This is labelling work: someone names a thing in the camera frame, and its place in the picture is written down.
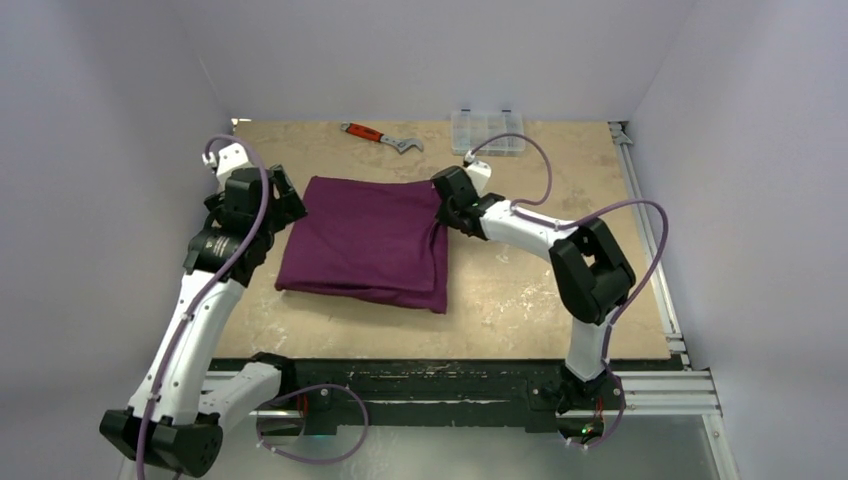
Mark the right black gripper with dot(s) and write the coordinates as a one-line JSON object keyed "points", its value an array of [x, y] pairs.
{"points": [[448, 211]]}

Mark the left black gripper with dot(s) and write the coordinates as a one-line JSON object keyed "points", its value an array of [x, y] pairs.
{"points": [[287, 207]]}

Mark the clear plastic compartment box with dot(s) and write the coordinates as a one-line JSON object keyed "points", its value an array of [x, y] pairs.
{"points": [[471, 128]]}

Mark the purple cloth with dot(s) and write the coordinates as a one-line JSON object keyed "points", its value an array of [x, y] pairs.
{"points": [[376, 242]]}

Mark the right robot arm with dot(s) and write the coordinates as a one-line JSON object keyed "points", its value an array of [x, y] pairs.
{"points": [[593, 277]]}

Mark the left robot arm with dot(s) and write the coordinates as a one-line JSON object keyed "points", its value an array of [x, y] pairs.
{"points": [[174, 424]]}

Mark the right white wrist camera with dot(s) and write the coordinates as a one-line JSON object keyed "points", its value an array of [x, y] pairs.
{"points": [[478, 171]]}

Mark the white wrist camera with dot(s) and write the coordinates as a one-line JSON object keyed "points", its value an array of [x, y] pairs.
{"points": [[227, 160], [478, 171]]}

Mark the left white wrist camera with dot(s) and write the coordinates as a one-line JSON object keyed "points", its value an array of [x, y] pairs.
{"points": [[227, 160]]}

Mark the orange handled adjustable wrench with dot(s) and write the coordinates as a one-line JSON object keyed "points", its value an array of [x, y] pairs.
{"points": [[400, 145]]}

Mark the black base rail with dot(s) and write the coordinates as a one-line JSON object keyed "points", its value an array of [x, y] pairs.
{"points": [[527, 394]]}

